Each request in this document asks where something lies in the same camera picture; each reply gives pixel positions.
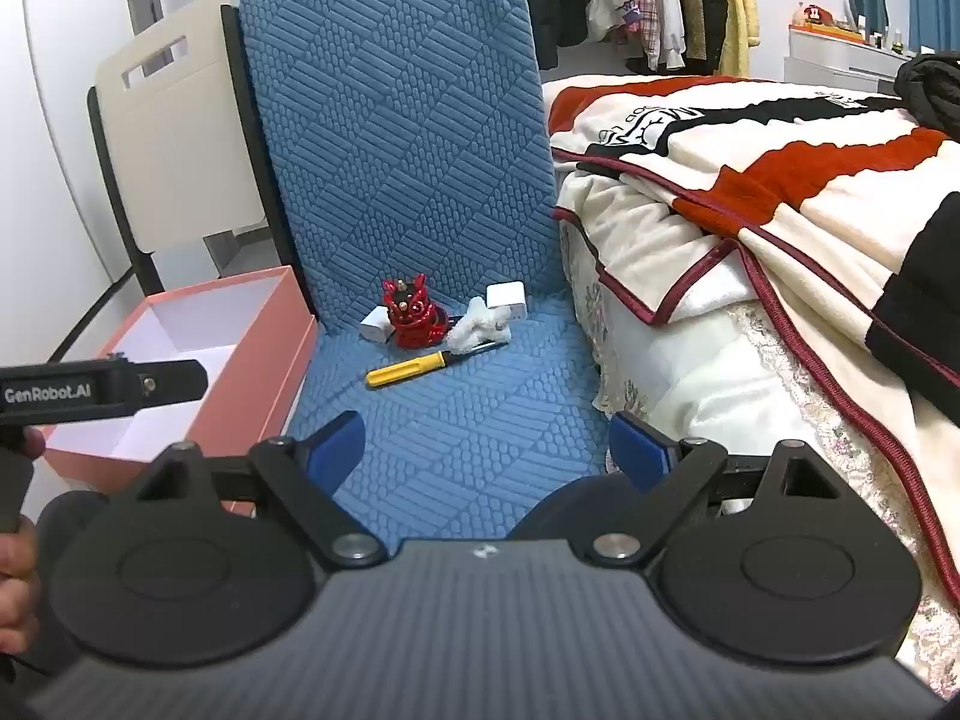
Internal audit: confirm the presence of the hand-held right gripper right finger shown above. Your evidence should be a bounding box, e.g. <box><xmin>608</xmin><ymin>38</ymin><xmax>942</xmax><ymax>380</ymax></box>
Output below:
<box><xmin>589</xmin><ymin>411</ymin><xmax>852</xmax><ymax>567</ymax></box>

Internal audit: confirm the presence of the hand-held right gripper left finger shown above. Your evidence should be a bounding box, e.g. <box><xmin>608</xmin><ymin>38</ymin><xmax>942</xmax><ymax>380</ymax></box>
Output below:
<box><xmin>112</xmin><ymin>411</ymin><xmax>387</xmax><ymax>569</ymax></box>

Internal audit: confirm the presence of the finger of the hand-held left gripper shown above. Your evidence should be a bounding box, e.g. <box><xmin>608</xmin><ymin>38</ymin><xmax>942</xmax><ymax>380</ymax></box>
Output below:
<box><xmin>137</xmin><ymin>359</ymin><xmax>210</xmax><ymax>404</ymax></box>

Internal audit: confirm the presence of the pink cardboard box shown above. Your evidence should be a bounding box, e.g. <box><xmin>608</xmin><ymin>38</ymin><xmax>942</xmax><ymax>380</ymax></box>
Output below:
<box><xmin>41</xmin><ymin>265</ymin><xmax>320</xmax><ymax>500</ymax></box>

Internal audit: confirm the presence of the white charger plug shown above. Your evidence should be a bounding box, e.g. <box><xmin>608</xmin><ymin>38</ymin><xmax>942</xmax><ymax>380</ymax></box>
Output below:
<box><xmin>486</xmin><ymin>283</ymin><xmax>527</xmax><ymax>320</ymax></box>
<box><xmin>358</xmin><ymin>307</ymin><xmax>398</xmax><ymax>346</ymax></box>

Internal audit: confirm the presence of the person's left hand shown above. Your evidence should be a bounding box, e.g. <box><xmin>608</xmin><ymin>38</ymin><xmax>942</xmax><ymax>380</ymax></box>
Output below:
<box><xmin>0</xmin><ymin>427</ymin><xmax>46</xmax><ymax>655</ymax></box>

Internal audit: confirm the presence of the red toy figure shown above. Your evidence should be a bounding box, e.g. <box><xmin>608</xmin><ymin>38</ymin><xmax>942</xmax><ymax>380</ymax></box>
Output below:
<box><xmin>381</xmin><ymin>275</ymin><xmax>449</xmax><ymax>350</ymax></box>

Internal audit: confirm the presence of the white crumpled tissue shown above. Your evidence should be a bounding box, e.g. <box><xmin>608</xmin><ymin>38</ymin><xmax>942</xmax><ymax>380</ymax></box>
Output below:
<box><xmin>446</xmin><ymin>298</ymin><xmax>514</xmax><ymax>353</ymax></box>

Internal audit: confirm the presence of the cream folding chair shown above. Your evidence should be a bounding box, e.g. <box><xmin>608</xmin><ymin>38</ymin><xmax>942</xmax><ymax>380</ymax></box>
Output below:
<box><xmin>86</xmin><ymin>0</ymin><xmax>301</xmax><ymax>295</ymax></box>

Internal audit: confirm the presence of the red white black blanket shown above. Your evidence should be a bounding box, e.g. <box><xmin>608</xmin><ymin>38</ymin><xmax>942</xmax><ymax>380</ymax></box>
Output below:
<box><xmin>547</xmin><ymin>75</ymin><xmax>960</xmax><ymax>481</ymax></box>

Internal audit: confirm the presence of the blue textured chair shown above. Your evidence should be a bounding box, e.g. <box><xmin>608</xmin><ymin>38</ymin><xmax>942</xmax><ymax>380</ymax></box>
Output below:
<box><xmin>238</xmin><ymin>0</ymin><xmax>623</xmax><ymax>541</ymax></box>

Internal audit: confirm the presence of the white dresser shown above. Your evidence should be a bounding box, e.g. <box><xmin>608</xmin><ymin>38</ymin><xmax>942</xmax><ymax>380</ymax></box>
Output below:
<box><xmin>784</xmin><ymin>22</ymin><xmax>920</xmax><ymax>85</ymax></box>

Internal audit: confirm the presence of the yellow hanging robe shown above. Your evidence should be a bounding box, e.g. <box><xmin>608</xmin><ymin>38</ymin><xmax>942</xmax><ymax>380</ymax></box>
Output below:
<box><xmin>716</xmin><ymin>0</ymin><xmax>760</xmax><ymax>77</ymax></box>

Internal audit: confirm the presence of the black garment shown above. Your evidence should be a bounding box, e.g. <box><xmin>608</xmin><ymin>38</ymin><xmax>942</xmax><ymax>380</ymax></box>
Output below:
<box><xmin>895</xmin><ymin>51</ymin><xmax>960</xmax><ymax>143</ymax></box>

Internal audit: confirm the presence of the grey cable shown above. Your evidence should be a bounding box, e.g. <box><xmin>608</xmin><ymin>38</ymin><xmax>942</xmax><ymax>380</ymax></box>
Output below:
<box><xmin>45</xmin><ymin>270</ymin><xmax>130</xmax><ymax>367</ymax></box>

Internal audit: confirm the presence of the yellow handled screwdriver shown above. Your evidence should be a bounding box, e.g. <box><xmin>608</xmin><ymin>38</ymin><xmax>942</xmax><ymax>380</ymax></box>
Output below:
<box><xmin>365</xmin><ymin>340</ymin><xmax>500</xmax><ymax>390</ymax></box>

